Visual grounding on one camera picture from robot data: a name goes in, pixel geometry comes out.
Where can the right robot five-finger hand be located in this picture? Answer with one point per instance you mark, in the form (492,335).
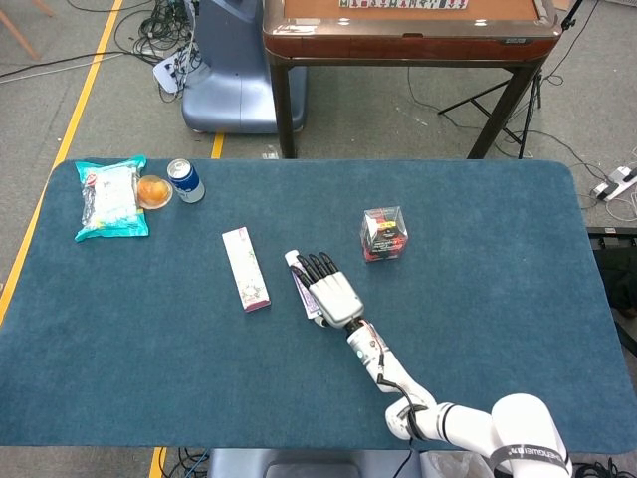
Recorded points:
(336,301)

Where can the purple and white toothpaste tube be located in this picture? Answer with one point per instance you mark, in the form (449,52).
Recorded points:
(302,294)

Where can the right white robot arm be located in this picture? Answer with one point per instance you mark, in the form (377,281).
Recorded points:
(388,363)

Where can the blue-grey mobile robot base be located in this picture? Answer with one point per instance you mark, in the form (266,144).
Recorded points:
(234,74)

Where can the clear cube box red black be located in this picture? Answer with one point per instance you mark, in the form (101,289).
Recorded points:
(384,236)

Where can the long white floral box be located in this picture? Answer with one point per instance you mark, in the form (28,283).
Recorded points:
(246,271)

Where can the blue-grey robot torso base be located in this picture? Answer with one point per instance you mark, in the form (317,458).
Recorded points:
(313,463)

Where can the blue and white soda can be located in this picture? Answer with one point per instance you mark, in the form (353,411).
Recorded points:
(186,184)

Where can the clear plastic bag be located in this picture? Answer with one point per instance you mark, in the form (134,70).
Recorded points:
(448,465)

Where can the blue felt table cover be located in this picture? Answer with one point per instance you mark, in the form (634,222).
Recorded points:
(149,373)

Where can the orange fruit jelly cup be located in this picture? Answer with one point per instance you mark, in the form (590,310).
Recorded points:
(153,193)

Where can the teal and white snack bag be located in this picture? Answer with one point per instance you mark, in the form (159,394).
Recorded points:
(109,201)

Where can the brown mahjong table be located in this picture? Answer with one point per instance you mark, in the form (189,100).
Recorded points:
(398,47)

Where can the white power strip with plugs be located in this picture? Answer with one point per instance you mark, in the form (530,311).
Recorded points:
(166,74)

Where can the black crate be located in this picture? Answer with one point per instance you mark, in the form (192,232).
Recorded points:
(617,259)

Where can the black tripod stand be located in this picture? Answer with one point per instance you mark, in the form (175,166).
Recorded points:
(536,94)

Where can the row of mahjong tiles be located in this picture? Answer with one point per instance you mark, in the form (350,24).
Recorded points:
(403,3)

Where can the white power strip grey stripe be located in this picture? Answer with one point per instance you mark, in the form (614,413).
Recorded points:
(617,181)

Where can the wooden furniture leg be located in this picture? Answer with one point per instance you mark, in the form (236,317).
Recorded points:
(20,35)

